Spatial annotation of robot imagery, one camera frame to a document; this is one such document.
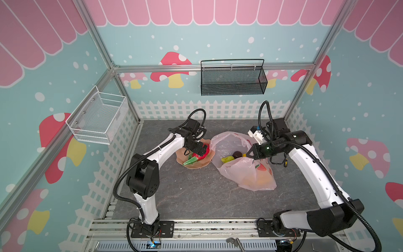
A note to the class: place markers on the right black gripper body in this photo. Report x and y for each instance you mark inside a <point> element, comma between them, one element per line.
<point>255,151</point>

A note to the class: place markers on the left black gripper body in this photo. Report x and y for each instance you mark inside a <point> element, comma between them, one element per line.
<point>195,146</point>

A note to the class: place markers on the dark brown round fruit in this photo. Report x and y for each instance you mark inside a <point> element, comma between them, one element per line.
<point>237,154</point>

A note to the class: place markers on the pink printed plastic bag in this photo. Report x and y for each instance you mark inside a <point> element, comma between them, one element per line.
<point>250,174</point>

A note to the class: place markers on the green custard apple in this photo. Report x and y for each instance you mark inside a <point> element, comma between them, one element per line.
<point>227,159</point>

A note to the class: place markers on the red dragon fruit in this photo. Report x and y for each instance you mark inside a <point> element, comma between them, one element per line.
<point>195,158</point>

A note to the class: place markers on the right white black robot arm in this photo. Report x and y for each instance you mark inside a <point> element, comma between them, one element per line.
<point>336,212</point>

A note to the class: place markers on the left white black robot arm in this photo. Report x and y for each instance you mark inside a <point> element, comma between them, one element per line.
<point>140,181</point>

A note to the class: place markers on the tan wavy fruit plate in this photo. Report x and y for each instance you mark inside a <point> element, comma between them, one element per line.
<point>182,155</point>

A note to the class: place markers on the black mesh wall basket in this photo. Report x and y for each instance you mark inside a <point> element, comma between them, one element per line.
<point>224,77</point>

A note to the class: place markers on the white wire wall basket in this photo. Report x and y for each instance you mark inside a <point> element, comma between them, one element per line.
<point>98,117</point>

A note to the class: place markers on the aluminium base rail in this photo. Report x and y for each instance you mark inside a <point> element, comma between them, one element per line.
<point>203,235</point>

